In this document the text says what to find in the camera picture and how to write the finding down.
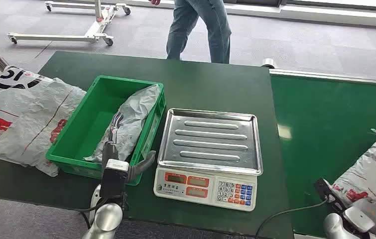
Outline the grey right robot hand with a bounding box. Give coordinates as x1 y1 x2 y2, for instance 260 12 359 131
343 197 376 233

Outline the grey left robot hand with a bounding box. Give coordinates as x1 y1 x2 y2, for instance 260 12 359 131
101 111 156 184

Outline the green conveyor belt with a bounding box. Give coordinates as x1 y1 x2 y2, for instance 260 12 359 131
260 58 376 239

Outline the green plastic crate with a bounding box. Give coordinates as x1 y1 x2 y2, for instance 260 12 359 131
46 75 166 186

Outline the crumpled plain grey courier bag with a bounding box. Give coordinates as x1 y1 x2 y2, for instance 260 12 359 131
84 84 161 164

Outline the white electronic scale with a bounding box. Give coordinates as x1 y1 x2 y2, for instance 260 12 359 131
153 108 263 212

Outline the large grey printed courier bag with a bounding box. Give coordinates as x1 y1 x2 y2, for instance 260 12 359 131
0 65 87 177

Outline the steel weighing tray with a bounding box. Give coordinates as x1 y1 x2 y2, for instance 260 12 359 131
157 108 263 176

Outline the person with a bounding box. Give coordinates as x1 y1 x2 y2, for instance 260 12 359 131
166 0 232 64

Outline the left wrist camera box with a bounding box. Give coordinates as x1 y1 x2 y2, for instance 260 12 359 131
99 159 130 203

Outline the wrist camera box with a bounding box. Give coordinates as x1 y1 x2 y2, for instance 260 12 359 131
99 159 130 203
313 178 348 214

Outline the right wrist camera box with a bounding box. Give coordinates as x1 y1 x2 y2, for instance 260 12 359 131
313 178 348 214

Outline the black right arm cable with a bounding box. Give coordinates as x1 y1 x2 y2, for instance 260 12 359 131
254 197 330 239

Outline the white wheeled stand frame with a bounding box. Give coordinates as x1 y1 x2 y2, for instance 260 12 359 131
7 0 131 46

